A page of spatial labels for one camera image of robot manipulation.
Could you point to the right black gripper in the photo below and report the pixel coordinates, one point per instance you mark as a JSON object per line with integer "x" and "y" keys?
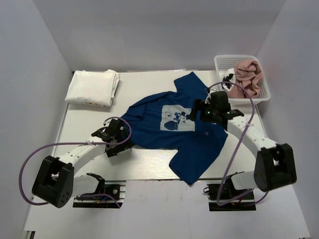
{"x": 200, "y": 105}

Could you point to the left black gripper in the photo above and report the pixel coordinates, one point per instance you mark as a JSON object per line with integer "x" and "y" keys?
{"x": 112, "y": 152}

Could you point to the blue t shirt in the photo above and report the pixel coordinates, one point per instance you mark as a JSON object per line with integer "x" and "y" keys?
{"x": 161, "y": 121}

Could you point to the white black printed t shirt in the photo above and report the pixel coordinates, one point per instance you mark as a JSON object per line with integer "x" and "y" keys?
{"x": 228, "y": 79}

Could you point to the pink t shirt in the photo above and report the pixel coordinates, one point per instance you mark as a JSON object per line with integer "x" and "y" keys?
{"x": 248, "y": 74}

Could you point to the white t shirt stack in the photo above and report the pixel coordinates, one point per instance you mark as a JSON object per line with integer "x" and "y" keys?
{"x": 93, "y": 88}

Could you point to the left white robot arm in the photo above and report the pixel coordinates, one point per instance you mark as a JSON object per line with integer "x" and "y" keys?
{"x": 56, "y": 182}

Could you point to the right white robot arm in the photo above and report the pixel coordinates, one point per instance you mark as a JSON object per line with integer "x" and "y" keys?
{"x": 275, "y": 163}

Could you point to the white plastic basket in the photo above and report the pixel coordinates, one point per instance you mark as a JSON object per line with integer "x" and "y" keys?
{"x": 224, "y": 62}

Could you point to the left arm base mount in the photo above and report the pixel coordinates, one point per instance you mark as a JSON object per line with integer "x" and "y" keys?
{"x": 112, "y": 194}

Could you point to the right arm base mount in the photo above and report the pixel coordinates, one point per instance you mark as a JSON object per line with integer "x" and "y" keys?
{"x": 245, "y": 203}

